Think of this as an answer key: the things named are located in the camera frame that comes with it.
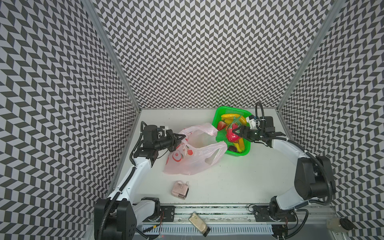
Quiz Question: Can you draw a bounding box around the aluminium rail base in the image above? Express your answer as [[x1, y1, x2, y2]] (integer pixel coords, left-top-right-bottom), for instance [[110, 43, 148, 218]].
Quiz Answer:
[[138, 204, 336, 240]]

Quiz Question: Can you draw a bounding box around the pink dragon fruit fake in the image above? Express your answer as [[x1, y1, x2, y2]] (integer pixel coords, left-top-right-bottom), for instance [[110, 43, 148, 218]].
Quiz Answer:
[[225, 121, 240, 143]]

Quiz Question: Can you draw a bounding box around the black knob on block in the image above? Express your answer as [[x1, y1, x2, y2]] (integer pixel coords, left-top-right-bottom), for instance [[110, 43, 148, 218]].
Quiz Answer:
[[339, 218, 355, 232]]

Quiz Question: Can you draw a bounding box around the yellow fake banana bunch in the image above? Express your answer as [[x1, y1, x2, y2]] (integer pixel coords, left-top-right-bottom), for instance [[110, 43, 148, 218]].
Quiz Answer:
[[221, 114, 248, 126]]

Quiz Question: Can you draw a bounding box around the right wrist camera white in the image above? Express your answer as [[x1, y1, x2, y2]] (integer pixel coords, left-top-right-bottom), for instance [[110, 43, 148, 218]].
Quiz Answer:
[[246, 115, 261, 129]]

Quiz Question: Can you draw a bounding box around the red fake strawberry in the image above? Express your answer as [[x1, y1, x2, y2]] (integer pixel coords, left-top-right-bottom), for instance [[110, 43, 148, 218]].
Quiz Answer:
[[217, 121, 227, 131]]

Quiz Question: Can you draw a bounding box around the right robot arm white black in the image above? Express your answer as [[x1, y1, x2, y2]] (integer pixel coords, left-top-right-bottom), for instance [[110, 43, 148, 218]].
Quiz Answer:
[[232, 116, 336, 222]]

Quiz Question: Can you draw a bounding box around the green plastic basket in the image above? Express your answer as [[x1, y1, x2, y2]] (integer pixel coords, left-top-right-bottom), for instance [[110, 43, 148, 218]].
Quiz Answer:
[[212, 107, 252, 157]]

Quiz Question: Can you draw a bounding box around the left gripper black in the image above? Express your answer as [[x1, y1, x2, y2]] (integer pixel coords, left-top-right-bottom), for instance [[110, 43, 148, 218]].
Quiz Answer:
[[154, 129, 186, 152]]

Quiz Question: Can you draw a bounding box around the pink plastic bag fruit print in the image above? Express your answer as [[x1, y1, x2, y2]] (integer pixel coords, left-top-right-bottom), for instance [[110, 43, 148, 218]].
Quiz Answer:
[[163, 123, 227, 176]]

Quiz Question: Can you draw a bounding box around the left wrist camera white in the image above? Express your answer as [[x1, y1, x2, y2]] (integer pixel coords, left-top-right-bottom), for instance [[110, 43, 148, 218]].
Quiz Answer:
[[160, 126, 170, 132]]

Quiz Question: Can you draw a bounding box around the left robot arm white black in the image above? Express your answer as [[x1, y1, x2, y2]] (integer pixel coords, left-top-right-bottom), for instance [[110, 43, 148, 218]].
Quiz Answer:
[[94, 122, 186, 240]]

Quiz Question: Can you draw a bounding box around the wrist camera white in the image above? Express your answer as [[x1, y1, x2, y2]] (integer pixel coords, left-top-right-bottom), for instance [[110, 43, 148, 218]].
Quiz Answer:
[[160, 126, 170, 132], [246, 115, 261, 129]]

